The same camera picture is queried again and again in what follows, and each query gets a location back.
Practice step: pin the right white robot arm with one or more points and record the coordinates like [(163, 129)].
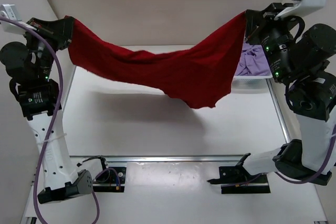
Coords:
[(298, 57)]

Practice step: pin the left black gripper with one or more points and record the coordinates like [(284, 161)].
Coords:
[(60, 31)]

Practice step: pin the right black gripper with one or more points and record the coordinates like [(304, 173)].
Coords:
[(255, 19)]

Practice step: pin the white plastic basket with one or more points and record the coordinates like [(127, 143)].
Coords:
[(250, 84)]

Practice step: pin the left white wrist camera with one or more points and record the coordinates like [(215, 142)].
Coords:
[(9, 11)]

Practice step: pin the lilac t shirt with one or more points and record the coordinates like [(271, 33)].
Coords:
[(252, 62)]

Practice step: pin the red t shirt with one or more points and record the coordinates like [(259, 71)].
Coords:
[(199, 76)]

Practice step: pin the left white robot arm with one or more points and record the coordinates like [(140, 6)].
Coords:
[(37, 85)]

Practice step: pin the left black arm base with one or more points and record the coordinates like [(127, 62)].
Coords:
[(107, 177)]

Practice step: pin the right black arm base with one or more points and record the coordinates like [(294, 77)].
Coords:
[(236, 180)]

